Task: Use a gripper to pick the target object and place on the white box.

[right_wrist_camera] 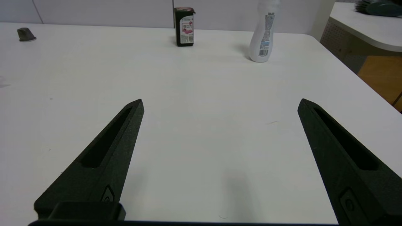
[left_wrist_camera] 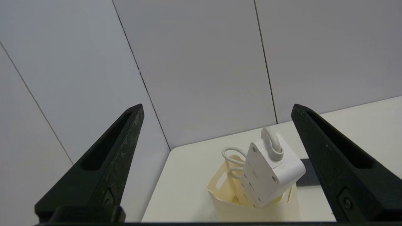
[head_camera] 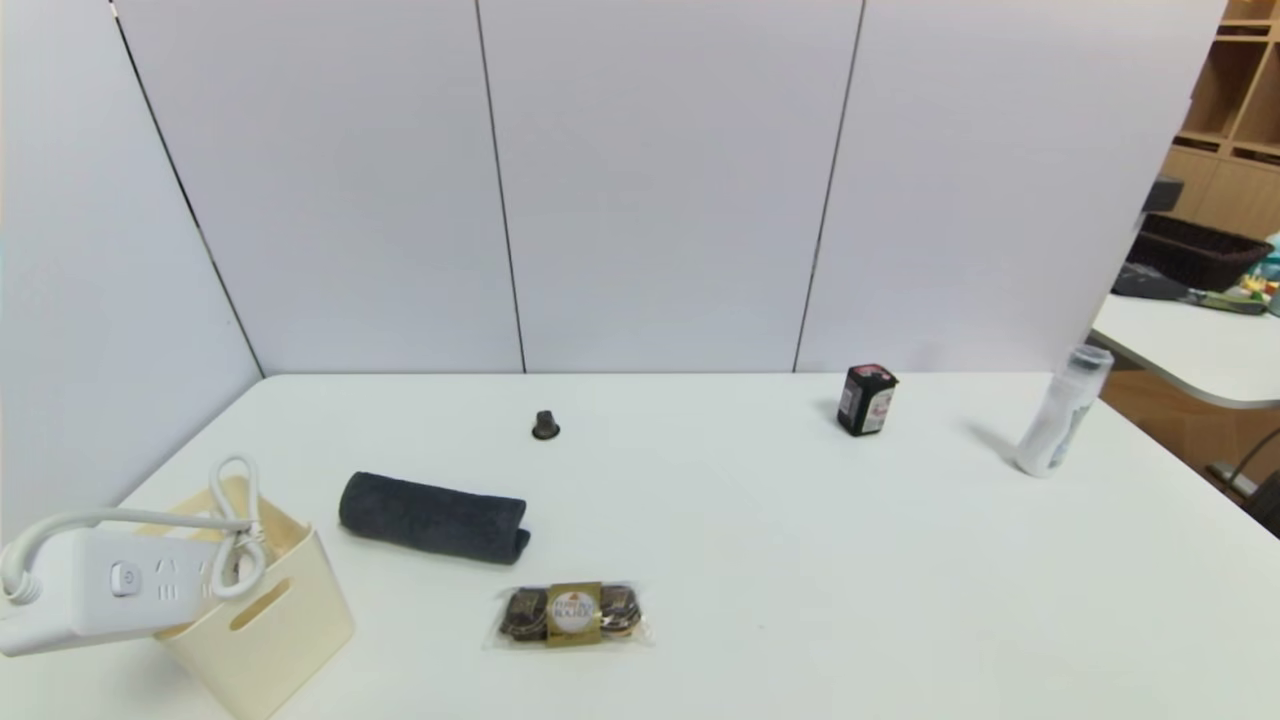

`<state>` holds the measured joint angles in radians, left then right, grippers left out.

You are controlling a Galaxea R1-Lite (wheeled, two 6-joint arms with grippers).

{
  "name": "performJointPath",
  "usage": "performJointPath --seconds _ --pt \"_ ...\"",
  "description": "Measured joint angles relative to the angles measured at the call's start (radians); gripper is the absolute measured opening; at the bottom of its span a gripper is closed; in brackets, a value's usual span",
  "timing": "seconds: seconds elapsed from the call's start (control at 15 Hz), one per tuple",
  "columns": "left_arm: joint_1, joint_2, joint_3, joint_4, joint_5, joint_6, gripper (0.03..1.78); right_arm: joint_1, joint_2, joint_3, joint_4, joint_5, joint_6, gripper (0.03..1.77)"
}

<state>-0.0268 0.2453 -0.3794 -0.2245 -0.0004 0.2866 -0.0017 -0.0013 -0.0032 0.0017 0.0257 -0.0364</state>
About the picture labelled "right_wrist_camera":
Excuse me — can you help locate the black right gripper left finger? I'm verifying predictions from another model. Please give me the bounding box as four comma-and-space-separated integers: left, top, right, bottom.
34, 99, 145, 221

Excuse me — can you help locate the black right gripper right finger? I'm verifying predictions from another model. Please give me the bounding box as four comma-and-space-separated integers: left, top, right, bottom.
297, 98, 402, 226

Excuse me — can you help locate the white neighbouring table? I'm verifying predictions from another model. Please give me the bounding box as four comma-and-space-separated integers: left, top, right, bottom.
320, 2, 402, 75

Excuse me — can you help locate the white plastic bottle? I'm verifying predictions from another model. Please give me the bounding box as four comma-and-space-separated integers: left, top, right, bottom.
249, 0, 281, 63

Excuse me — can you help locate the dark coffee capsule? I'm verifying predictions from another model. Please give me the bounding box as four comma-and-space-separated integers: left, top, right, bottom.
17, 27, 36, 42

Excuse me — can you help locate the black wicker basket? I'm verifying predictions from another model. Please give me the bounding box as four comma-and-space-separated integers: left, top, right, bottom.
355, 0, 402, 17

